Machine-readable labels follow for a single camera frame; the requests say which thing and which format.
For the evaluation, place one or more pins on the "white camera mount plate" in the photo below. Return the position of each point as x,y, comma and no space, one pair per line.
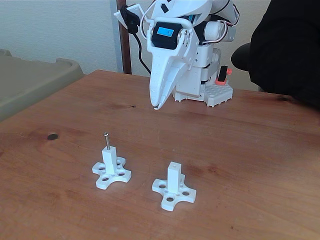
137,10

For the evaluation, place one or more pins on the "black chair armrest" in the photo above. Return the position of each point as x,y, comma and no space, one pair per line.
241,58

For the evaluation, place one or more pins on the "black oval camera box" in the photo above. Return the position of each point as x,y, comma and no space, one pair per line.
130,20

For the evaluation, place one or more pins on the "white cross-base post stand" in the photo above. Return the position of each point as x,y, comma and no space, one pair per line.
110,160
173,177

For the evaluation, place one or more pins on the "brown wooden post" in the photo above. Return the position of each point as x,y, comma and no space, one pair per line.
125,52

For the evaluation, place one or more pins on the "beige plastic bin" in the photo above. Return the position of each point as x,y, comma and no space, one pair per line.
30,80

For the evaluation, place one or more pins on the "silver metal screw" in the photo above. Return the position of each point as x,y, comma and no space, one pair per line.
106,134

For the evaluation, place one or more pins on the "person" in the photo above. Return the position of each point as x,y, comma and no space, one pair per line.
287,50

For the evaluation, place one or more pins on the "orange and black clamp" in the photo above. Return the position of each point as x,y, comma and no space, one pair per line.
223,73

